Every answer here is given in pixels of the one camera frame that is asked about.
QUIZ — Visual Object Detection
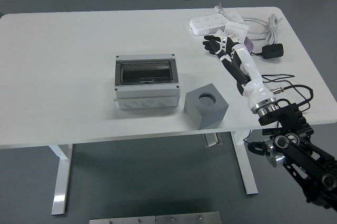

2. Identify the black power adapter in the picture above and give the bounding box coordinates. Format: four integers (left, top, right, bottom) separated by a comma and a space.
262, 43, 285, 60

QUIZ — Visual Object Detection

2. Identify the white power cable with plug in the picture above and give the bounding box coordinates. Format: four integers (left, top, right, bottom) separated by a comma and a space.
214, 2, 284, 46

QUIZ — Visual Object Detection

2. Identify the grey metal table bracket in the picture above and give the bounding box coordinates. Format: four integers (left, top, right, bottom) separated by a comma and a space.
202, 132, 223, 148

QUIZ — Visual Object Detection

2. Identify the small white adapter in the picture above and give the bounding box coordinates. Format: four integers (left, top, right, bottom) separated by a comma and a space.
226, 11, 245, 24

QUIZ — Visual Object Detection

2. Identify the labelled white socket package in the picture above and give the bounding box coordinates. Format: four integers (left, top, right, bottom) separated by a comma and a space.
228, 32, 247, 45

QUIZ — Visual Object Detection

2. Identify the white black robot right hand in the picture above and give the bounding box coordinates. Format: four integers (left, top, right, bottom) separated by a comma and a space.
202, 34, 276, 112

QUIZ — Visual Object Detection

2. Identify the white table leg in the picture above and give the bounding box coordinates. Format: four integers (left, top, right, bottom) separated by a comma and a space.
48, 144, 74, 216
231, 130, 259, 196

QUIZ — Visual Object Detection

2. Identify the grey metal plate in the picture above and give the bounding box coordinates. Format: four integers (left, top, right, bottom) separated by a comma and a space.
88, 216, 156, 224

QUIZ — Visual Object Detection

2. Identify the thin black cord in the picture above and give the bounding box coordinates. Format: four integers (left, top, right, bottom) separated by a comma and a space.
243, 51, 311, 145

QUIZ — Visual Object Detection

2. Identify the large white socket panel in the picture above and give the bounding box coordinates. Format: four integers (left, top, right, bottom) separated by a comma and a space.
225, 22, 250, 39

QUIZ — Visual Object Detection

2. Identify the white power strip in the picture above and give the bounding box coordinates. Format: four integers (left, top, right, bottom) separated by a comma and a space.
190, 13, 229, 36

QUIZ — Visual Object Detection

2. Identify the grey enclosure box with lid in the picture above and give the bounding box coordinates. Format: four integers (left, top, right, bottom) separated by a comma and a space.
113, 53, 181, 110

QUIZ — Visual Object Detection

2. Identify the grey block holder with hole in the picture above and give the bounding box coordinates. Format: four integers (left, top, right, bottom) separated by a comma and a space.
184, 83, 229, 131

